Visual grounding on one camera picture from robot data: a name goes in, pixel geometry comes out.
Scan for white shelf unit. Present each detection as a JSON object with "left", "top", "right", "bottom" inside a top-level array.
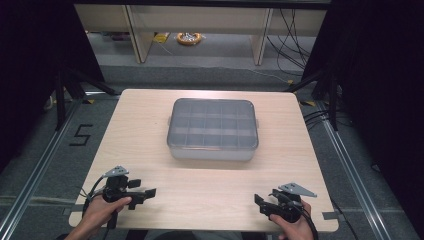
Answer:
[{"left": 73, "top": 3, "right": 328, "bottom": 66}]

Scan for grey tape strip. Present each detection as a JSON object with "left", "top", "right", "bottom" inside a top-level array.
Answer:
[{"left": 321, "top": 210, "right": 340, "bottom": 221}]

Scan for black floor cables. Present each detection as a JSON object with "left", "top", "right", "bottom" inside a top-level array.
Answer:
[{"left": 302, "top": 108, "right": 354, "bottom": 132}]

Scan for person's right hand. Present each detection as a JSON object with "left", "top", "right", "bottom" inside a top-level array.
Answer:
[{"left": 268, "top": 199, "right": 315, "bottom": 240}]

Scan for person's left hand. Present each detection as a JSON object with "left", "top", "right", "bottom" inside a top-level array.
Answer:
[{"left": 79, "top": 195, "right": 133, "bottom": 235}]

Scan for black metal stand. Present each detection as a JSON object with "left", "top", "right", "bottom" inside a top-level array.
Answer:
[
  {"left": 54, "top": 65, "right": 120, "bottom": 132},
  {"left": 283, "top": 65, "right": 342, "bottom": 132}
]

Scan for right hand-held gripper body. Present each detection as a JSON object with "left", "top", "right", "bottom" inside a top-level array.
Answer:
[{"left": 266, "top": 182, "right": 318, "bottom": 224}]

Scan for yellow packet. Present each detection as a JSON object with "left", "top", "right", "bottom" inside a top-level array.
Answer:
[{"left": 152, "top": 32, "right": 171, "bottom": 45}]

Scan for black hanging cables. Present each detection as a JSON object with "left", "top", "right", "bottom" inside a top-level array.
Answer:
[{"left": 265, "top": 7, "right": 318, "bottom": 78}]

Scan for clear plastic compartment box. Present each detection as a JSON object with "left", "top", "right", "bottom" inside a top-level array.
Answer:
[{"left": 166, "top": 97, "right": 260, "bottom": 162}]

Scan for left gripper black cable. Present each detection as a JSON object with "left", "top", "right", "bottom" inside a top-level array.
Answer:
[{"left": 80, "top": 175, "right": 110, "bottom": 218}]

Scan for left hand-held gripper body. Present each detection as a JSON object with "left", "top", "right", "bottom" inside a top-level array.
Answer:
[{"left": 101, "top": 165, "right": 148, "bottom": 230}]

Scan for black curtain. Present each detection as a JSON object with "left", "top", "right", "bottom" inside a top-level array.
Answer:
[
  {"left": 301, "top": 0, "right": 424, "bottom": 231},
  {"left": 0, "top": 0, "right": 106, "bottom": 174}
]

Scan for aluminium floor rail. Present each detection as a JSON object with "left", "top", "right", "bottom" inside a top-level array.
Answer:
[
  {"left": 314, "top": 99, "right": 394, "bottom": 240},
  {"left": 0, "top": 90, "right": 108, "bottom": 240}
]

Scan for white floor cable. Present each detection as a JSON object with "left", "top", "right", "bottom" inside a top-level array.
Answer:
[{"left": 247, "top": 67, "right": 292, "bottom": 84}]

